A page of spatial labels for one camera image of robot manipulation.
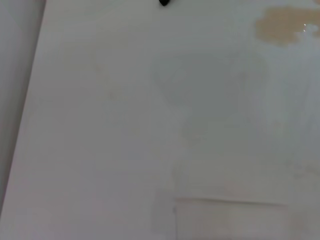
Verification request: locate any brown water stain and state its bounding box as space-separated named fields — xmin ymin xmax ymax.
xmin=254 ymin=6 xmax=320 ymax=47

